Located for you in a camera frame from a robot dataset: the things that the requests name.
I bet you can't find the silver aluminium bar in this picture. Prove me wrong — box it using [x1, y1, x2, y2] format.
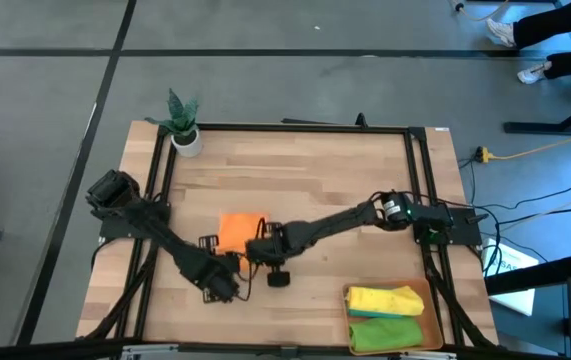
[119, 343, 459, 360]

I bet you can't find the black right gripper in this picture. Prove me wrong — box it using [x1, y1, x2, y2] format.
[243, 220, 300, 290]

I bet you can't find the black desk base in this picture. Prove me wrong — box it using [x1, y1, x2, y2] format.
[503, 92, 571, 136]

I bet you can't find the black horizontal bar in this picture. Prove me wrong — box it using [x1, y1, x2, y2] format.
[0, 339, 571, 360]

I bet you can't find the black left wrist camera cable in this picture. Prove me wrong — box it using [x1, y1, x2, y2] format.
[236, 259, 260, 303]

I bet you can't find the orange microfiber towel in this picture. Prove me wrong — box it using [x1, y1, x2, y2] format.
[215, 211, 271, 274]

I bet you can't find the yellow cable with black plug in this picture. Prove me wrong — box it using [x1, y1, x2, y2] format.
[450, 0, 511, 22]

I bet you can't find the yellow extension cable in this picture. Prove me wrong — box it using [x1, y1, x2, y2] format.
[475, 123, 571, 164]

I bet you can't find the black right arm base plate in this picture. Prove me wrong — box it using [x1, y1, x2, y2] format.
[411, 205, 484, 247]

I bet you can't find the white printed box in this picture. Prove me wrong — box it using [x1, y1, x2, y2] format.
[482, 238, 540, 317]

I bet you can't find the person's white shoe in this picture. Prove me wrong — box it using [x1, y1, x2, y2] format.
[516, 60, 554, 86]
[485, 18, 518, 49]

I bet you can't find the black metal table frame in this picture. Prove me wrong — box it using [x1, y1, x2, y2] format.
[82, 122, 499, 351]

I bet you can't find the black beam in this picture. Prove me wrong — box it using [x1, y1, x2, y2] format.
[484, 252, 571, 296]

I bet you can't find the green microfiber towel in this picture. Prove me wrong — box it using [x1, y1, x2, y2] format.
[348, 316, 425, 353]

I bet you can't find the potted plant in grey pot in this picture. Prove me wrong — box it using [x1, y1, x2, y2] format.
[143, 88, 204, 158]

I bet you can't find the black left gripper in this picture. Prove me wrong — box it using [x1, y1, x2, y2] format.
[178, 233, 242, 305]

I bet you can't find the orange plastic basket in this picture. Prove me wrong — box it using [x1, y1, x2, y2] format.
[340, 278, 445, 357]

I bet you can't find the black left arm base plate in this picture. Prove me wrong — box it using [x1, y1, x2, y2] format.
[98, 202, 171, 240]

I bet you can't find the yellow microfiber towel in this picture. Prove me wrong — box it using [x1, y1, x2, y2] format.
[345, 284, 426, 318]

